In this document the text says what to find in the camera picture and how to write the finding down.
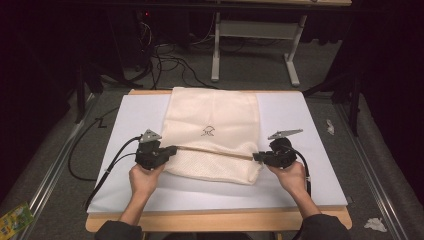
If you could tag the small white scrap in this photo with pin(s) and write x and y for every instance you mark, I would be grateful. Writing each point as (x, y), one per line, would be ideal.
(330, 127)

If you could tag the wooden table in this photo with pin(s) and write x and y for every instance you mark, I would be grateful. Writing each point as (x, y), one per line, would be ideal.
(216, 221)

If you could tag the person's right hand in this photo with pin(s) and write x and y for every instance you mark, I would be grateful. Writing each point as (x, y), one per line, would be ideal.
(293, 180)

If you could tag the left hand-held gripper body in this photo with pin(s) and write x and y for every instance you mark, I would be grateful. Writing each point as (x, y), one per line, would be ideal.
(150, 155)

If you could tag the person's left hand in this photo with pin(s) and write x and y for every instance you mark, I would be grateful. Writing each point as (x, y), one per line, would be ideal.
(144, 183)

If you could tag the black stand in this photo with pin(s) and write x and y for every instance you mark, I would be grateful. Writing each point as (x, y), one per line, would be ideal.
(350, 90)
(85, 83)

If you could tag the white foam board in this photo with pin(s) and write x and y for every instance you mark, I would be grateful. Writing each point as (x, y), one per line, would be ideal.
(133, 113)

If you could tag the cream mesh laundry bag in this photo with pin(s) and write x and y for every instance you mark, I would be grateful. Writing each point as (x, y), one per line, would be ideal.
(213, 133)

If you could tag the crumpled white paper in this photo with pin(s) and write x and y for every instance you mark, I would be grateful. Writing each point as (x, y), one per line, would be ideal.
(375, 224)

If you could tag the green printed packet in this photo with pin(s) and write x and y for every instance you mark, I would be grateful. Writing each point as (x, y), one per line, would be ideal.
(14, 220)

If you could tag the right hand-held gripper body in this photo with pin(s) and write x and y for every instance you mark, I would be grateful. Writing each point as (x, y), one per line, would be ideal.
(280, 153)

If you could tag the metal floor rail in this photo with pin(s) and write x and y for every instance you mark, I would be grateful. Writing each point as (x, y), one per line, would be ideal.
(370, 173)
(56, 156)

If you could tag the white metal desk frame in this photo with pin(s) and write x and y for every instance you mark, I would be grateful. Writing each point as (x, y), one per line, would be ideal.
(256, 30)

